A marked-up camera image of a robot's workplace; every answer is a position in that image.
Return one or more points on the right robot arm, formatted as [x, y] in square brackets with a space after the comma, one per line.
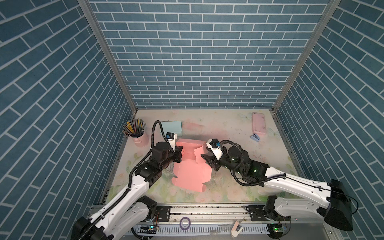
[328, 201]

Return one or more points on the mint green paper box sheet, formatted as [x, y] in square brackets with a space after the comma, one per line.
[173, 127]

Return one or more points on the white pink clip tool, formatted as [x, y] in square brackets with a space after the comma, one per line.
[236, 229]

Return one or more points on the purple tape roll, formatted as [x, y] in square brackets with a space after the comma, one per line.
[185, 223]

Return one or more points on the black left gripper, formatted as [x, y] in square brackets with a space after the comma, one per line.
[177, 152]

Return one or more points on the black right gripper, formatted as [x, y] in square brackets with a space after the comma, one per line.
[211, 161]

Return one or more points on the pink paper box sheet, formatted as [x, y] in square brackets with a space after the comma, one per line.
[192, 172]

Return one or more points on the aluminium front rail frame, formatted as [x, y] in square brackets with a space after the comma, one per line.
[218, 219]

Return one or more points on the pink metal pencil bucket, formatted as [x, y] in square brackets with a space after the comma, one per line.
[140, 140]

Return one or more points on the bundle of colored pencils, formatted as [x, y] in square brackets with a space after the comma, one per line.
[134, 128]

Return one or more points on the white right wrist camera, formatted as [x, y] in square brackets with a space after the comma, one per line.
[214, 146]

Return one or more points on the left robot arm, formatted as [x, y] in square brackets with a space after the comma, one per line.
[131, 205]

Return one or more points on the pink pencil case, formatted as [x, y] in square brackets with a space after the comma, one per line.
[259, 124]

